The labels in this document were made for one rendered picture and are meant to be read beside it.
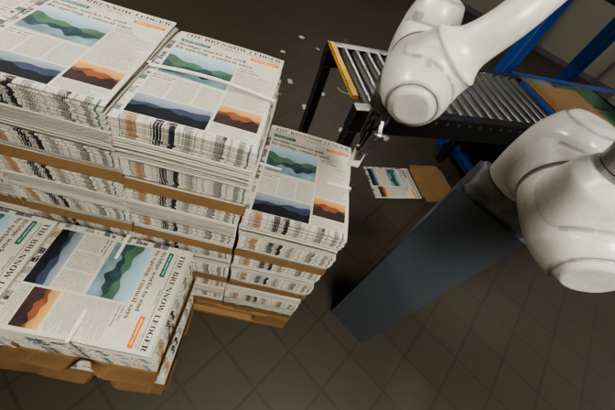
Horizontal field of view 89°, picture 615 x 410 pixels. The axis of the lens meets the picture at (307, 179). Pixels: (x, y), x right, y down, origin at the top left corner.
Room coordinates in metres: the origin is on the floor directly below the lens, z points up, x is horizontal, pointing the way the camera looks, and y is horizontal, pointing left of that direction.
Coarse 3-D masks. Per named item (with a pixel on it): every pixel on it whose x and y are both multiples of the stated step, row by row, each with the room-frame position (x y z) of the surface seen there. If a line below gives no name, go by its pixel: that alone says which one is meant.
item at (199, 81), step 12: (156, 60) 0.57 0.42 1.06; (156, 72) 0.53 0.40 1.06; (168, 72) 0.55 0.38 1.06; (180, 72) 0.56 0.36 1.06; (192, 84) 0.54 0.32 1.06; (204, 84) 0.56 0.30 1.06; (216, 84) 0.58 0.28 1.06; (240, 84) 0.61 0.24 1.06; (240, 96) 0.57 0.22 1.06; (252, 96) 0.59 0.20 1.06; (264, 132) 0.60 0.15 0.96
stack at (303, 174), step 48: (288, 144) 0.74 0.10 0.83; (336, 144) 0.83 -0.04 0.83; (0, 192) 0.31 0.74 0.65; (48, 192) 0.33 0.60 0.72; (96, 192) 0.36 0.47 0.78; (144, 192) 0.38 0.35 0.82; (288, 192) 0.55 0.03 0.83; (336, 192) 0.63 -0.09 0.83; (144, 240) 0.38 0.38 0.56; (240, 240) 0.43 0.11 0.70; (288, 240) 0.46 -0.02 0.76; (336, 240) 0.48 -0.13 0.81; (192, 288) 0.41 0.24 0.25; (240, 288) 0.43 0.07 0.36; (288, 288) 0.47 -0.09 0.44
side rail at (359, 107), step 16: (352, 112) 1.13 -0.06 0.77; (368, 112) 1.14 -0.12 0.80; (352, 128) 1.13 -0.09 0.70; (384, 128) 1.20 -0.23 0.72; (400, 128) 1.23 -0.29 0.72; (416, 128) 1.27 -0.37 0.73; (432, 128) 1.31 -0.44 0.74; (448, 128) 1.36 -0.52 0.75; (464, 128) 1.40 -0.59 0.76; (480, 128) 1.43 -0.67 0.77; (496, 128) 1.48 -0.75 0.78; (512, 128) 1.53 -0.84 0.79
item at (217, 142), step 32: (128, 96) 0.43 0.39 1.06; (160, 96) 0.47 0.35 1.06; (192, 96) 0.51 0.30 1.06; (224, 96) 0.55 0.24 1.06; (128, 128) 0.38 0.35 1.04; (160, 128) 0.39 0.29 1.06; (192, 128) 0.42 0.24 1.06; (224, 128) 0.45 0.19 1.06; (256, 128) 0.49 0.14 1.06; (128, 160) 0.37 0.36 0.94; (160, 160) 0.38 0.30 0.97; (192, 160) 0.40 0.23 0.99; (224, 160) 0.42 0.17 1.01; (256, 160) 0.50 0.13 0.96; (192, 192) 0.40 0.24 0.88; (224, 192) 0.41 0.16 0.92
